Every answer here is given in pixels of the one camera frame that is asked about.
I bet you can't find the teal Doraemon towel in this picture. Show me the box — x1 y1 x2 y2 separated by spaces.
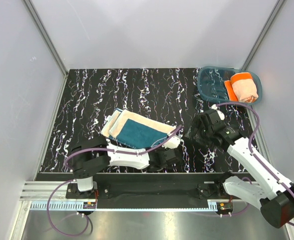
101 108 175 149

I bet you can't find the orange Doraemon towel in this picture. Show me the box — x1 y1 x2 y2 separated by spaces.
224 72 258 103

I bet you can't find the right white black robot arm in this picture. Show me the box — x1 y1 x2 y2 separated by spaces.
185 109 294 229

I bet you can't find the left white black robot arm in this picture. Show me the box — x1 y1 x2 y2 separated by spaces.
64 135 182 198

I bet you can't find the blue transparent plastic tray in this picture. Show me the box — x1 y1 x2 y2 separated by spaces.
197 66 262 106

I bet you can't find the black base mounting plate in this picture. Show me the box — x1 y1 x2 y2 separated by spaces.
66 173 229 211

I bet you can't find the aluminium rail frame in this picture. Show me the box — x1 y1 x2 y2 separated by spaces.
19 180 287 202

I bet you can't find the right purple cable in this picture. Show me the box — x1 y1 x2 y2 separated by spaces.
211 102 294 228

